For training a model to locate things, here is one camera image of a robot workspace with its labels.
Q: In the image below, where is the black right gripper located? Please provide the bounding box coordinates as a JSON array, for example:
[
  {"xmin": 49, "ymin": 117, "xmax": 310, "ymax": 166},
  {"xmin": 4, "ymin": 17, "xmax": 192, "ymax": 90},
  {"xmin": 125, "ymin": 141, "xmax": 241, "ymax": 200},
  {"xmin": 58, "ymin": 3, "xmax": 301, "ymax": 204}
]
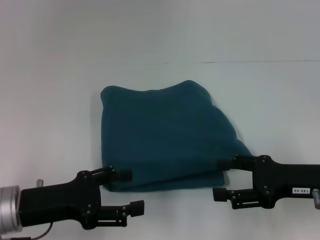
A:
[{"xmin": 212, "ymin": 154, "xmax": 320, "ymax": 210}]

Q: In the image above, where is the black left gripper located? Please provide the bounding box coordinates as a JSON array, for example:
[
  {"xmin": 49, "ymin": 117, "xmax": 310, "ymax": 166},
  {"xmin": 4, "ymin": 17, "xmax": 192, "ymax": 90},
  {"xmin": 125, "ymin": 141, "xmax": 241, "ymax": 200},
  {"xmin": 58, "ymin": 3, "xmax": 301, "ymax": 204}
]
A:
[{"xmin": 18, "ymin": 166, "xmax": 146, "ymax": 230}]

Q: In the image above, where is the blue t-shirt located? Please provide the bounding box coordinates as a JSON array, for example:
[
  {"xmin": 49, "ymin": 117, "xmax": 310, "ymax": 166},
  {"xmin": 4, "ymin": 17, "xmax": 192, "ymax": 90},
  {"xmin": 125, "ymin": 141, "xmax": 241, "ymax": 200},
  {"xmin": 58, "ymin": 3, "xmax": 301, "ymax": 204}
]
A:
[{"xmin": 99, "ymin": 79, "xmax": 253, "ymax": 193}]

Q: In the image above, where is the left arm cable with plug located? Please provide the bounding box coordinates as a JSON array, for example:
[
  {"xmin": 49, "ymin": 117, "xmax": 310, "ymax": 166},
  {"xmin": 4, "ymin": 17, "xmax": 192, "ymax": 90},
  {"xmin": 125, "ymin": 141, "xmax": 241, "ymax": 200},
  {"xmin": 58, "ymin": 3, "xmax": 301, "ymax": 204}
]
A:
[{"xmin": 12, "ymin": 221, "xmax": 55, "ymax": 240}]

